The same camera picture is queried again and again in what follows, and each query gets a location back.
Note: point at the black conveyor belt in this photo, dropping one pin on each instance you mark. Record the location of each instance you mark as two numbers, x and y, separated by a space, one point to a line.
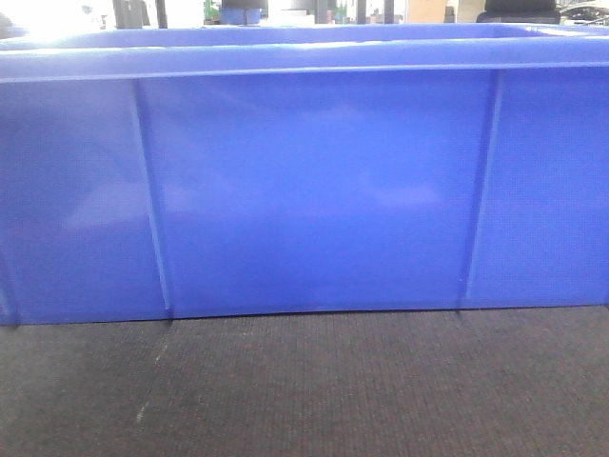
516 382

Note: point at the brown cardboard box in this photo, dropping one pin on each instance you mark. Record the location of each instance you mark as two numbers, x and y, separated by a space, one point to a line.
426 11

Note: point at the black mesh office chair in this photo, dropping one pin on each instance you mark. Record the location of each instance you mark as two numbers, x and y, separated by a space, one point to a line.
520 11

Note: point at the distant small blue bin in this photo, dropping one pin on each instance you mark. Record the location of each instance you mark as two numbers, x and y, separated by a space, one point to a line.
240 16

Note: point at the large blue plastic bin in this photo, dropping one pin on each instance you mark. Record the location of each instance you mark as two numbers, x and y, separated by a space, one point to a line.
170 174

